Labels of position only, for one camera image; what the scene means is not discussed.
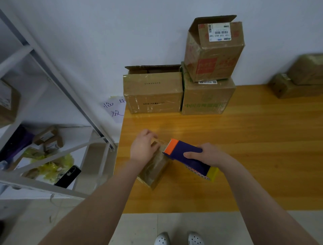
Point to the wooden table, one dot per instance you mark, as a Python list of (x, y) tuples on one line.
[(272, 146)]

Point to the grey metal shelf rack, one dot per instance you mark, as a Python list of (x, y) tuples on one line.
[(35, 184)]

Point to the person's left hand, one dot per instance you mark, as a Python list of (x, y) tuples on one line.
[(144, 147)]

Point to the box barcode label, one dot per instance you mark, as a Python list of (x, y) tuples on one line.
[(292, 87)]

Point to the person's left forearm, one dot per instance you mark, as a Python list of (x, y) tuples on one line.
[(88, 209)]

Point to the blue orange tape dispenser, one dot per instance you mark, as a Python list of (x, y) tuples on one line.
[(184, 149)]

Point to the person's right forearm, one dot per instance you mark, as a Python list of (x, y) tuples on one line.
[(270, 207)]

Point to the small open-flap cardboard box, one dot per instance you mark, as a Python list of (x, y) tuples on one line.
[(308, 69)]

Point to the small box with white label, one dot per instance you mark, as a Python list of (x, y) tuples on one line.
[(155, 169)]

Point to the person's right hand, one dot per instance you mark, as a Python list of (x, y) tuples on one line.
[(209, 154)]

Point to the large worn shelf carton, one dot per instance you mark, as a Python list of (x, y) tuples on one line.
[(7, 103)]

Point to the dark blue bag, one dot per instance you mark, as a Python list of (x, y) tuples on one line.
[(15, 142)]

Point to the black mobile phone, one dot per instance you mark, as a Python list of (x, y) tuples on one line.
[(67, 176)]

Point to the yellow plastic bag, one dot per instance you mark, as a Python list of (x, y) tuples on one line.
[(50, 169)]

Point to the white perforated clog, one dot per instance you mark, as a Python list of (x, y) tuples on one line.
[(196, 239), (162, 239)]

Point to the small open carton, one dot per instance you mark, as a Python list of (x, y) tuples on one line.
[(48, 137)]

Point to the white paper wall sign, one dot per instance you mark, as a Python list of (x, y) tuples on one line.
[(113, 107)]

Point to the stack of cardboard boxes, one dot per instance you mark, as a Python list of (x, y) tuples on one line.
[(151, 88)]

